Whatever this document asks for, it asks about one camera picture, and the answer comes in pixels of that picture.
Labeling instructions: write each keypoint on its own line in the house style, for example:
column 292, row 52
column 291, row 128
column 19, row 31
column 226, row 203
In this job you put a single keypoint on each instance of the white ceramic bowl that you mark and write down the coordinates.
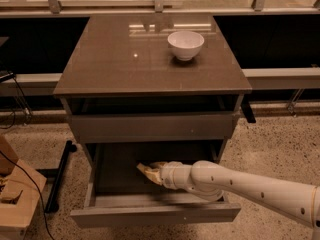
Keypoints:
column 185, row 44

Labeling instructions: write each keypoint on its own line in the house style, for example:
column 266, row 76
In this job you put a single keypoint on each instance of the cardboard box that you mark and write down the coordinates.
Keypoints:
column 20, row 193

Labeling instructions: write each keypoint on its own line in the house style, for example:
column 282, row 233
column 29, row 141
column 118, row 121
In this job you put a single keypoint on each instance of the black metal stand foot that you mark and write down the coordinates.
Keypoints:
column 57, row 175

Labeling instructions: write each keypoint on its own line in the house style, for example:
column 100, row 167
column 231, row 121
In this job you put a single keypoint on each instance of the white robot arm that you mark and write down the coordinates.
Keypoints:
column 208, row 180

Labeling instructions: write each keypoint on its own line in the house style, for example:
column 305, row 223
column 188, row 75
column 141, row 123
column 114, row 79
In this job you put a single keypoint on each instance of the grey drawer cabinet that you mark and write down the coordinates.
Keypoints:
column 123, row 65

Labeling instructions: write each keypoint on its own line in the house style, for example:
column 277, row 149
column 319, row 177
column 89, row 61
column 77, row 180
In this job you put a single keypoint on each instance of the closed grey top drawer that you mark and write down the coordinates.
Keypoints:
column 113, row 129

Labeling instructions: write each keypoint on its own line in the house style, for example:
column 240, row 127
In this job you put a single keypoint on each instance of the black stand foot behind cabinet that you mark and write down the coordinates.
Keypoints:
column 247, row 110

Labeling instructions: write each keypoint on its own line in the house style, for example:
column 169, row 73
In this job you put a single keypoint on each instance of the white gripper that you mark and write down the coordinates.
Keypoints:
column 168, row 174

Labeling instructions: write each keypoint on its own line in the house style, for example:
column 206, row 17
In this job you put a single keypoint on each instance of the open grey middle drawer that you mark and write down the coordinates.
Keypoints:
column 119, row 194

